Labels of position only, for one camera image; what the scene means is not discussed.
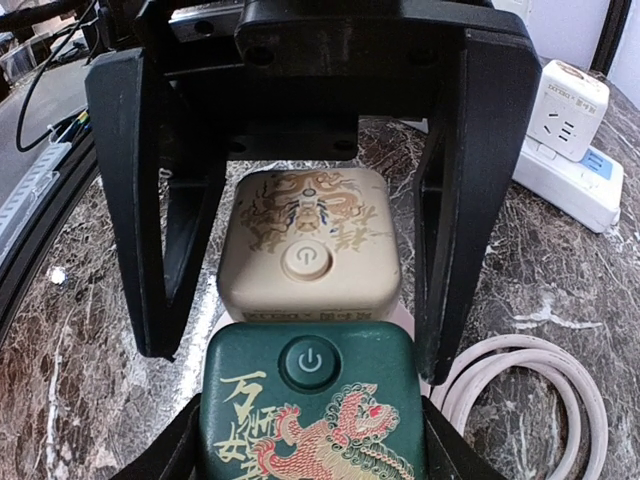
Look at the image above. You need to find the light blue cable duct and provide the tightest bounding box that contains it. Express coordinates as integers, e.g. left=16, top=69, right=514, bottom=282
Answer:
left=1, top=142, right=71, bottom=235

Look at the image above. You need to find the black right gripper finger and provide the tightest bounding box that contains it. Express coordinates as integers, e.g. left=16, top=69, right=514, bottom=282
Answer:
left=422, top=396, right=505, bottom=480
left=85, top=48, right=225, bottom=360
left=112, top=394, right=201, bottom=480
left=413, top=12, right=541, bottom=386

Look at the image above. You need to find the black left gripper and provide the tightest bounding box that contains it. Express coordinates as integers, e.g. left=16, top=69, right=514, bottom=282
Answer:
left=134, top=1, right=500, bottom=163

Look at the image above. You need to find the dark green cube adapter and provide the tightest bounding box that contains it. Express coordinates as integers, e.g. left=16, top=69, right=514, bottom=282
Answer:
left=196, top=322, right=427, bottom=479

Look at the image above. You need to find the beige cube adapter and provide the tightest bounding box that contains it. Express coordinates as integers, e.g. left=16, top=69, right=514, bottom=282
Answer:
left=217, top=168, right=402, bottom=322

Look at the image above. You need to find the white power strip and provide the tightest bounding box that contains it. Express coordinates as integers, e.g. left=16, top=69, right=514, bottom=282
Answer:
left=513, top=136, right=624, bottom=234

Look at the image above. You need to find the black front frame rail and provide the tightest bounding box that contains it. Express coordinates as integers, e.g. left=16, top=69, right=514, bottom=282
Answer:
left=1, top=132, right=98, bottom=337

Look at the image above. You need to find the black corner frame post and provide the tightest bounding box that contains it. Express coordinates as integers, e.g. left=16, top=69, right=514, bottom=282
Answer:
left=590, top=0, right=632, bottom=76

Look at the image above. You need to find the white cube tiger adapter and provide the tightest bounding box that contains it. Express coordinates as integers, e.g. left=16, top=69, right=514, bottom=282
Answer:
left=527, top=59, right=610, bottom=162

